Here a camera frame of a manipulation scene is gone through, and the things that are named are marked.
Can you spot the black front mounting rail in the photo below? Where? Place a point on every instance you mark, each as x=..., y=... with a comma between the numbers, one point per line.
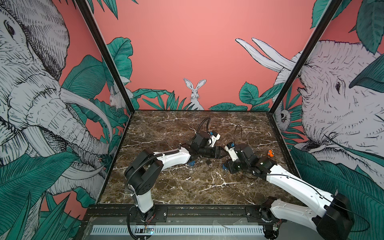
x=253, y=213

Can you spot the right black frame post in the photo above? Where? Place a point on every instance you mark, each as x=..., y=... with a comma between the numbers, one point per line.
x=324, y=21

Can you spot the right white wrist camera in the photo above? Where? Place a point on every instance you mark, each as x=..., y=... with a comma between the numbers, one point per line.
x=230, y=148

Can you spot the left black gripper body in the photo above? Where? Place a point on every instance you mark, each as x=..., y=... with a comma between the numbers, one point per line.
x=209, y=152

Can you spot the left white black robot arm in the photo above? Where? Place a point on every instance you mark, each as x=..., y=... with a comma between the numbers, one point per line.
x=142, y=174

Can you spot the left black frame post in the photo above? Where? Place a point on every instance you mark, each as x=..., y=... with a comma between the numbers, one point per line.
x=97, y=36

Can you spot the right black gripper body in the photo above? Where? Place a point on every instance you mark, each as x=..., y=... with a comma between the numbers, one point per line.
x=243, y=167

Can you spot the black frame post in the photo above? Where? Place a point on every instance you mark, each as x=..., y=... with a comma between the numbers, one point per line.
x=324, y=21
x=97, y=36

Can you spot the white slotted cable duct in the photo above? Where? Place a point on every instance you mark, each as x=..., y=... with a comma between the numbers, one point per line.
x=177, y=230

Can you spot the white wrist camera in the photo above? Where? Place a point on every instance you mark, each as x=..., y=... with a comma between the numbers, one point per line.
x=230, y=148
x=214, y=136

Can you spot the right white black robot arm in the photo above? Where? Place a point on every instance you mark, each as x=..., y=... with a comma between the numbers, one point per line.
x=329, y=215

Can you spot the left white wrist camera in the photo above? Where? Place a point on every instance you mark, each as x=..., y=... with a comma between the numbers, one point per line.
x=214, y=136

